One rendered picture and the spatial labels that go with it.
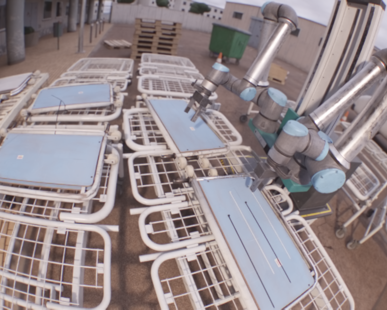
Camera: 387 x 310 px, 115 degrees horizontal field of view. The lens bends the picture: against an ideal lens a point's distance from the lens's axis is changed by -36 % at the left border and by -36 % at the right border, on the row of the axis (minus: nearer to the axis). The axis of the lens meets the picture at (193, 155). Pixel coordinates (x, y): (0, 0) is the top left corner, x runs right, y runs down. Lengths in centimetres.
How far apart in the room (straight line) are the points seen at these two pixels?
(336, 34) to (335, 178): 86
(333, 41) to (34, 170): 180
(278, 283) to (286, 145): 55
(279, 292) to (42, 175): 118
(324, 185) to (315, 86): 68
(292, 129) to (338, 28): 82
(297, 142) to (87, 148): 99
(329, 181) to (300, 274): 42
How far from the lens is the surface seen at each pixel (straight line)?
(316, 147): 78
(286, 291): 87
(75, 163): 103
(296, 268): 94
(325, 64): 132
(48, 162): 110
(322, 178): 83
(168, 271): 130
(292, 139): 72
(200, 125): 140
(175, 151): 108
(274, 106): 130
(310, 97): 132
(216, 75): 107
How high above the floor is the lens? 125
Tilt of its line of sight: 39 degrees down
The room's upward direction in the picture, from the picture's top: 16 degrees clockwise
